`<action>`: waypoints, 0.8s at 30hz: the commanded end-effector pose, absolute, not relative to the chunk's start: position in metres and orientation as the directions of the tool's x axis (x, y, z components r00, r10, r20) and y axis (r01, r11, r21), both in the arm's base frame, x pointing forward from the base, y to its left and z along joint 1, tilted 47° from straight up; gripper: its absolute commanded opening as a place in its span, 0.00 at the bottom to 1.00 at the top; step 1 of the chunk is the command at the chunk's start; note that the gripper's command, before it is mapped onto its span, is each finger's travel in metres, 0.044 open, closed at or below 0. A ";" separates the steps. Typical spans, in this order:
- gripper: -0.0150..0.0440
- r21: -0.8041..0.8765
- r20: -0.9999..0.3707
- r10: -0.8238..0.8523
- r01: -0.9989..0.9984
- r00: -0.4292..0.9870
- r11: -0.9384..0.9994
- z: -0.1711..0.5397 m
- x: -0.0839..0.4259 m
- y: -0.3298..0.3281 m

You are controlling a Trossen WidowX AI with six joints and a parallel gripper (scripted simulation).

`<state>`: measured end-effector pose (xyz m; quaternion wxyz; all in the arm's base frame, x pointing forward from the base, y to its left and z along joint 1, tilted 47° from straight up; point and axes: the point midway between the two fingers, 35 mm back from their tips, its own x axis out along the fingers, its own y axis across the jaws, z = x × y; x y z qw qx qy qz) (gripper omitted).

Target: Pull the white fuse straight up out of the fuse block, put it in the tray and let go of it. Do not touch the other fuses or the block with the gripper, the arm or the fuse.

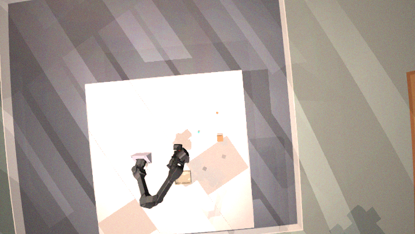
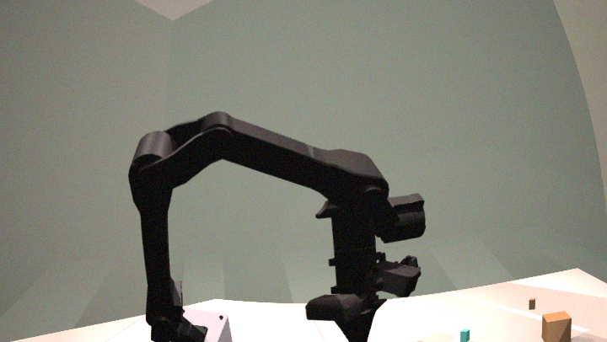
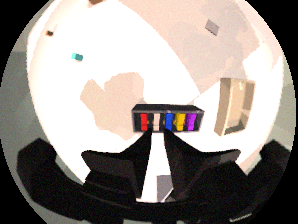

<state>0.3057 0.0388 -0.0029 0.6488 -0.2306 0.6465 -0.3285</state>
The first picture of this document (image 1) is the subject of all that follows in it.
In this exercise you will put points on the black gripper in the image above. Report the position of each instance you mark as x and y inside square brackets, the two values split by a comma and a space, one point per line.
[176, 147]

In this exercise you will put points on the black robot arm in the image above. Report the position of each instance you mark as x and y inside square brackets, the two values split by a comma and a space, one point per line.
[147, 200]

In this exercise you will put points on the beige open tray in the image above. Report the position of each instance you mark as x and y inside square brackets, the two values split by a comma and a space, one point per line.
[185, 178]

